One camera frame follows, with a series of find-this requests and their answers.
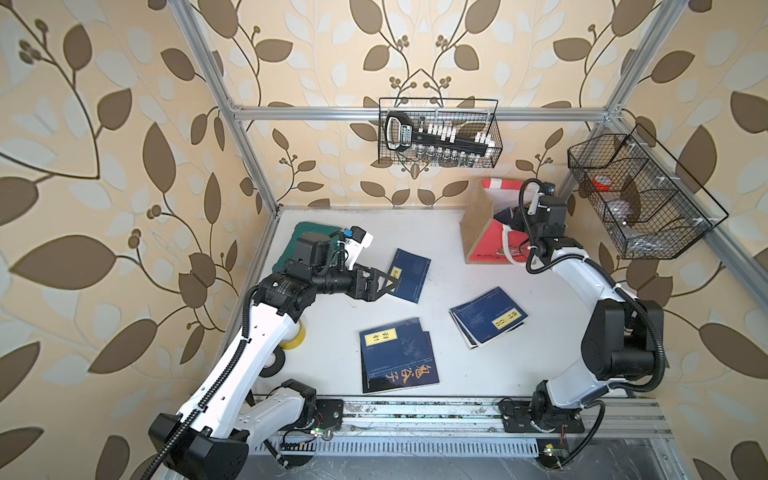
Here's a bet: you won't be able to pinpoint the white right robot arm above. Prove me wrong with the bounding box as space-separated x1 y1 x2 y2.
513 178 666 432

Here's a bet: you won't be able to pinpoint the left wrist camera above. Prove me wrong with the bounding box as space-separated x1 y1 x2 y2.
339 226 373 270

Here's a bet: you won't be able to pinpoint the green plastic tool case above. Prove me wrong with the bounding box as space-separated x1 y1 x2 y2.
272 221 340 273

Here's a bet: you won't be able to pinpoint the black wire basket back wall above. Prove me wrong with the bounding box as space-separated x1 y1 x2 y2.
377 96 503 172

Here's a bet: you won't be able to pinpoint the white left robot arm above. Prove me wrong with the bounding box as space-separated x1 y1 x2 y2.
142 226 398 479

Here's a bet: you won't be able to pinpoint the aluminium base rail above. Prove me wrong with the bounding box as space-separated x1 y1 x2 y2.
269 395 678 462

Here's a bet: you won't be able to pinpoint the dark book large white characters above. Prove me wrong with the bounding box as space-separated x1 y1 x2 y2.
361 331 440 394

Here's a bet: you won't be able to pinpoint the black wire basket wall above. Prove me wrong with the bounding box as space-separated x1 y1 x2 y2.
377 96 503 172
567 124 729 260

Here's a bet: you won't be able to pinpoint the navy book yellow label front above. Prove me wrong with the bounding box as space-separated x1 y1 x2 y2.
359 318 430 393

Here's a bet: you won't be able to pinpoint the red tape roll in basket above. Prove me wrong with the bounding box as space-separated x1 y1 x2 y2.
592 174 613 192

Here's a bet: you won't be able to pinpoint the black wire basket right wall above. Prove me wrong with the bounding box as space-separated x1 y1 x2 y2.
567 124 729 260

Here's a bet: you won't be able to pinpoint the yellow tape roll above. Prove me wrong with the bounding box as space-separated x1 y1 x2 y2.
279 320 306 350

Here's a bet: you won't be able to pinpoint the navy book with yellow label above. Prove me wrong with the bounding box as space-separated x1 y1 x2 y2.
389 248 431 304

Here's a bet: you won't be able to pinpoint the socket wrench set in basket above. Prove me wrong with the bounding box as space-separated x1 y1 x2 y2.
384 111 497 157

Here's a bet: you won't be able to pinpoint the red and burlap canvas bag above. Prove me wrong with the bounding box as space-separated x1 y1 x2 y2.
459 178 529 265

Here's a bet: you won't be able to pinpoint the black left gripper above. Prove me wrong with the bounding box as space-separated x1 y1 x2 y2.
308 257 396 304

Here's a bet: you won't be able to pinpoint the black tape roll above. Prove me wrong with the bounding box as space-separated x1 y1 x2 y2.
259 346 286 378

